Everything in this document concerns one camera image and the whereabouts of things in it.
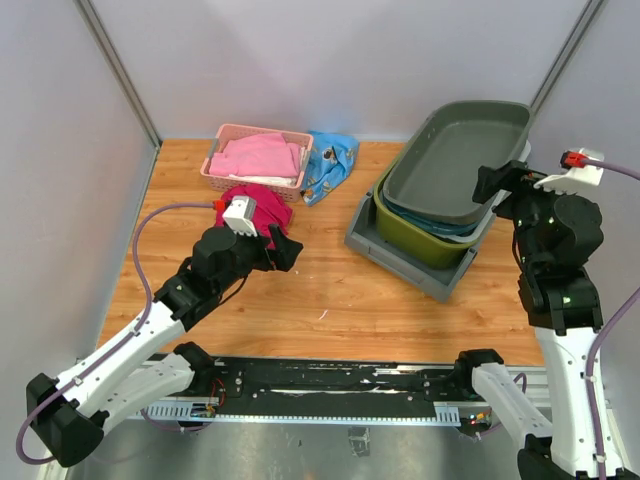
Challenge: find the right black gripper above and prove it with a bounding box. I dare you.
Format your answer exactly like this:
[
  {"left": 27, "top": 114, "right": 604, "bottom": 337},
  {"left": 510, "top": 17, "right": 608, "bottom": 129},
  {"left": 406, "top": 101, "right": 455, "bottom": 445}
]
[{"left": 472, "top": 157, "right": 577, "bottom": 268}]

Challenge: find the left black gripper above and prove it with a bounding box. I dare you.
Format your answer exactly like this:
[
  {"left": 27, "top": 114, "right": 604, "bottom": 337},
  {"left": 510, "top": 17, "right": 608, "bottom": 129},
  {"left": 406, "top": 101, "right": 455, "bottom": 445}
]
[{"left": 215, "top": 222, "right": 303, "bottom": 294}]

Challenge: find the dark grey plastic tub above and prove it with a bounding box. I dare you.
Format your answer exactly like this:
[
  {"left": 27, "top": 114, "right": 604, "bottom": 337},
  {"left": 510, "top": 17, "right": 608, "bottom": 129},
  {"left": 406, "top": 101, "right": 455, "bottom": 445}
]
[{"left": 383, "top": 100, "right": 532, "bottom": 225}]

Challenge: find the white perforated plastic basket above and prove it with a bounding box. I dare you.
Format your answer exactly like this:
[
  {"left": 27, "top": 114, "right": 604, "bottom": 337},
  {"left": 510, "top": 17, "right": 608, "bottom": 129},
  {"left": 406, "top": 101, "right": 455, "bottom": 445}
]
[{"left": 439, "top": 139, "right": 531, "bottom": 246}]

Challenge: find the teal translucent perforated basket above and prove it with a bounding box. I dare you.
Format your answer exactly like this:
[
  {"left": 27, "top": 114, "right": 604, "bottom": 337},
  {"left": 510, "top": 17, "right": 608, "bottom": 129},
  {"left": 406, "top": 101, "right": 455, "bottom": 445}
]
[{"left": 380, "top": 194, "right": 479, "bottom": 236}]

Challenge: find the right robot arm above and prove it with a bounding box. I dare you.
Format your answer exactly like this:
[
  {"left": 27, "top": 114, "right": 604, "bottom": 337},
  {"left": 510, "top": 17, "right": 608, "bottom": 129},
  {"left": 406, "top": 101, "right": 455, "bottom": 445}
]
[{"left": 452, "top": 161, "right": 639, "bottom": 479}]

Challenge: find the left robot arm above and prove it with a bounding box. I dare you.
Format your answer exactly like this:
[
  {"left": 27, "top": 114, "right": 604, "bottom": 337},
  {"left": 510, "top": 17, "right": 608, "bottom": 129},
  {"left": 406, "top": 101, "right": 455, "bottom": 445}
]
[{"left": 19, "top": 225, "right": 303, "bottom": 467}]

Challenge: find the magenta crumpled cloth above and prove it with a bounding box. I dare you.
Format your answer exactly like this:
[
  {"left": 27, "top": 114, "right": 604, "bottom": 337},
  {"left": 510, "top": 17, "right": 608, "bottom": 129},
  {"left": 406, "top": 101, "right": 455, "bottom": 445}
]
[{"left": 206, "top": 184, "right": 293, "bottom": 239}]

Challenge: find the pink plastic basket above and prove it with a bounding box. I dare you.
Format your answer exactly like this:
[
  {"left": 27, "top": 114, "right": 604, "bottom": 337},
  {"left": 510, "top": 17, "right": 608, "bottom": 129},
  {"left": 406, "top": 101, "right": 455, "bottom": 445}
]
[{"left": 200, "top": 124, "right": 313, "bottom": 202}]

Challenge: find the white folded cloth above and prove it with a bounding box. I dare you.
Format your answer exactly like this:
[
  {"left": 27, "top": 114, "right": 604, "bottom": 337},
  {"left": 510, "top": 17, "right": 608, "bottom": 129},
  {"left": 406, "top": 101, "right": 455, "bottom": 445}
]
[{"left": 229, "top": 144, "right": 307, "bottom": 187}]

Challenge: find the grey plastic tray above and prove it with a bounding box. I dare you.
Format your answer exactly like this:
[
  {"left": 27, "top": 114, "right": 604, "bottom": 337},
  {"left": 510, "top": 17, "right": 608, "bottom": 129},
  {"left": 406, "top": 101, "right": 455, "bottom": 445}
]
[{"left": 344, "top": 191, "right": 478, "bottom": 303}]

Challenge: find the olive green plastic tub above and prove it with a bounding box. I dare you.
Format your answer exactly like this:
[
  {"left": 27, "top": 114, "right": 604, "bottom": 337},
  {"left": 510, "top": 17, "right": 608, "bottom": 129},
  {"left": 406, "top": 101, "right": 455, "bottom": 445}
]
[{"left": 372, "top": 166, "right": 480, "bottom": 270}]

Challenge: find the pink folded cloth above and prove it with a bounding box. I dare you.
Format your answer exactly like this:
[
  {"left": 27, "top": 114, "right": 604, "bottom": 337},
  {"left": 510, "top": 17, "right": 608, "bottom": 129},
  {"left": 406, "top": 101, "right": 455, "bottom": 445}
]
[{"left": 208, "top": 133, "right": 300, "bottom": 178}]

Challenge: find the blue patterned cloth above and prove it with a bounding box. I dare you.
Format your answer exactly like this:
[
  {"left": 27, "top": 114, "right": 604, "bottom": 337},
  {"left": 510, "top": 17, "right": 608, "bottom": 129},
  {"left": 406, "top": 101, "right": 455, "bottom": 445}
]
[{"left": 301, "top": 131, "right": 359, "bottom": 207}]

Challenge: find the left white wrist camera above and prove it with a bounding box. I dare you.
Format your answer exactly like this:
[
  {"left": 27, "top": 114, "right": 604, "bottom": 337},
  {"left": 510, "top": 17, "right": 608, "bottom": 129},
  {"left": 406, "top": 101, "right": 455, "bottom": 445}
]
[{"left": 223, "top": 195, "right": 258, "bottom": 237}]

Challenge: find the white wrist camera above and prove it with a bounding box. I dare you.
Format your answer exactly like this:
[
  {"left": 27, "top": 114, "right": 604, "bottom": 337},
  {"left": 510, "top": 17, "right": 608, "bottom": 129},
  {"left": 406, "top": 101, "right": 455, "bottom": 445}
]
[
  {"left": 223, "top": 195, "right": 258, "bottom": 237},
  {"left": 534, "top": 148, "right": 604, "bottom": 195}
]

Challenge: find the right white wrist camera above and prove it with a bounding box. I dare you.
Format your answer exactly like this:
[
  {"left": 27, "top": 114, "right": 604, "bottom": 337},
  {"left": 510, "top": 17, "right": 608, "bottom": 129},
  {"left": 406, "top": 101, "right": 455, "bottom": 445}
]
[{"left": 534, "top": 148, "right": 604, "bottom": 195}]

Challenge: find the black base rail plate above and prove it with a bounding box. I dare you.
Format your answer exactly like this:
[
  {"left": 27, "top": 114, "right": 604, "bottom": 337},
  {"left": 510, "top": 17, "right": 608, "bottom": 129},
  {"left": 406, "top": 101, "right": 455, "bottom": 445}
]
[{"left": 174, "top": 357, "right": 482, "bottom": 422}]

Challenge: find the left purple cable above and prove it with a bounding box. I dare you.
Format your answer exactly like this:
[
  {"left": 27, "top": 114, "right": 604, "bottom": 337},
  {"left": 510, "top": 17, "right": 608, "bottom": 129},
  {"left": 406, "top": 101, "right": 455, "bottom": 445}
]
[{"left": 15, "top": 199, "right": 221, "bottom": 466}]

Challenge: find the purple cable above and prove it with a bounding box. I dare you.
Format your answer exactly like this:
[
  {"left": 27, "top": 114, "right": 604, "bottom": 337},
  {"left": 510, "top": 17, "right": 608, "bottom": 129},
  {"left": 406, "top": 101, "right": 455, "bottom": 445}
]
[
  {"left": 585, "top": 159, "right": 640, "bottom": 480},
  {"left": 15, "top": 199, "right": 221, "bottom": 466}
]

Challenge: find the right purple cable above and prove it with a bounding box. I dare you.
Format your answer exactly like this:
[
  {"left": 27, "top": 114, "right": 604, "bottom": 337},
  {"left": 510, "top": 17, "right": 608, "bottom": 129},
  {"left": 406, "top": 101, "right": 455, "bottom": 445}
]
[{"left": 585, "top": 159, "right": 640, "bottom": 480}]

